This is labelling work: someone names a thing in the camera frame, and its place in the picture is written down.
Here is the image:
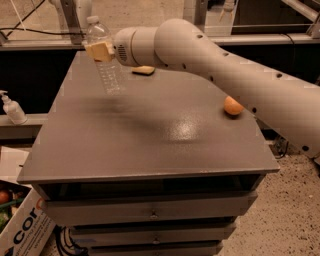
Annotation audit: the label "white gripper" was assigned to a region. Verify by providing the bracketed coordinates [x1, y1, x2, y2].
[85, 27, 137, 67]

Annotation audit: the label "clear plastic water bottle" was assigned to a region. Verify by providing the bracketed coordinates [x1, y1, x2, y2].
[85, 16, 122, 96]

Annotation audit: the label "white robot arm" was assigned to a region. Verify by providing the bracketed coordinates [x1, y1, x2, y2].
[85, 16, 320, 160]

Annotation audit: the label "white pump dispenser bottle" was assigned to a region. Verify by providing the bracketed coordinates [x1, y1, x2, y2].
[0, 90, 27, 125]

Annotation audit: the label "yellow sponge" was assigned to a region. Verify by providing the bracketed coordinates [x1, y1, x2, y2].
[131, 66, 155, 76]

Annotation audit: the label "grey drawer cabinet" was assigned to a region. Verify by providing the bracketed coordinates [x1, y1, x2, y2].
[18, 53, 278, 256]

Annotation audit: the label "orange fruit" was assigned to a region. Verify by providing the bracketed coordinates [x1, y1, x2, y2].
[224, 96, 244, 116]

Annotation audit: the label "white cardboard box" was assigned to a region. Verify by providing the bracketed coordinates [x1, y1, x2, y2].
[0, 183, 56, 256]

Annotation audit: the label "black cable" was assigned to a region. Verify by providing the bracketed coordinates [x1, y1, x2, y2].
[0, 27, 88, 38]

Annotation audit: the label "black cables under cabinet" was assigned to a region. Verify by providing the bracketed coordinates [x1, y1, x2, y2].
[53, 225, 88, 256]

